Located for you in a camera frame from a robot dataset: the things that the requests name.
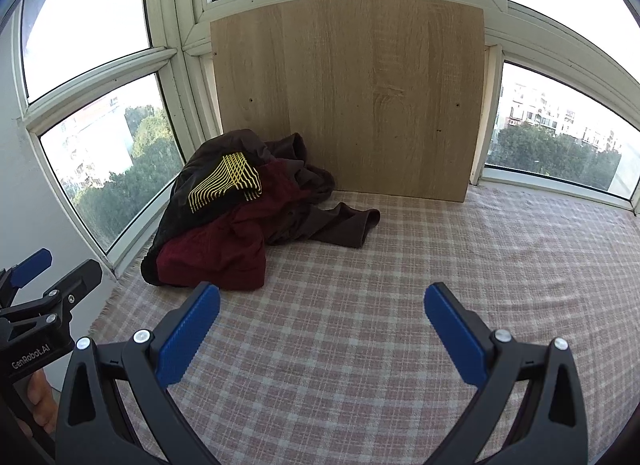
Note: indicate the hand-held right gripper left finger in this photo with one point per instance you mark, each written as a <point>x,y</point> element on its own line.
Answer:
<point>187,335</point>

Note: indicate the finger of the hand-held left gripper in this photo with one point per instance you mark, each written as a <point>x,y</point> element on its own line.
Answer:
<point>82,277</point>
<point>32,265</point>

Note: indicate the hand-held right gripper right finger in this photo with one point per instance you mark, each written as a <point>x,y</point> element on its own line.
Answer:
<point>457,335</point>

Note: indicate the person's left hand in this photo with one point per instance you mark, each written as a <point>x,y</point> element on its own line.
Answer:
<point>42,397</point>

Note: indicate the maroon knitted garment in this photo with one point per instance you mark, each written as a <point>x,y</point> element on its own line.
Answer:
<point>215,250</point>

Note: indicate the pink plaid blanket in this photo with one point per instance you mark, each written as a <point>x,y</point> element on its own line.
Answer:
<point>350,295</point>

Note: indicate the dark brown garment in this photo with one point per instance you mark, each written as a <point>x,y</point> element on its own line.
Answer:
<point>345,225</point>

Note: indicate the black garment with yellow stripes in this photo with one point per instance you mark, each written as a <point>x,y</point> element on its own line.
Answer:
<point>200,170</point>

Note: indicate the light wooden board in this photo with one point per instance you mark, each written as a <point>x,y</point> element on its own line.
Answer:
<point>350,95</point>

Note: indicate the white window frame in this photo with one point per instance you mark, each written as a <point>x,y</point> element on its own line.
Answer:
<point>172,40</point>

